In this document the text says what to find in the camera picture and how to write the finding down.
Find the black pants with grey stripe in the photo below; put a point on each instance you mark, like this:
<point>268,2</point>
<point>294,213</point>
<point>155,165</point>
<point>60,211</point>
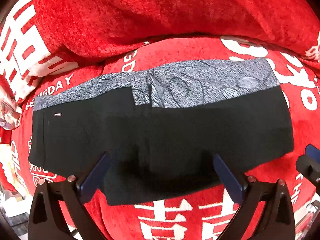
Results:
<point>150,135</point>

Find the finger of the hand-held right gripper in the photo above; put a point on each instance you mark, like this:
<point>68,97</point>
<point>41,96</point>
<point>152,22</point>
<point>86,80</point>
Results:
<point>308,167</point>
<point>313,152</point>

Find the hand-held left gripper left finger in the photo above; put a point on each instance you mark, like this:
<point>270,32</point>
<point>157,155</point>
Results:
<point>93,180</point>

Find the printed picture pillow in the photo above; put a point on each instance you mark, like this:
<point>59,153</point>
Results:
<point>8,116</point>

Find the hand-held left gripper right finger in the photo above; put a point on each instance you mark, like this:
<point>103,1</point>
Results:
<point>231,182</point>

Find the red printed blanket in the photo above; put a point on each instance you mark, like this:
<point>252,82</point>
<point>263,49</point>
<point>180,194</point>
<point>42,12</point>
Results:
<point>150,12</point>

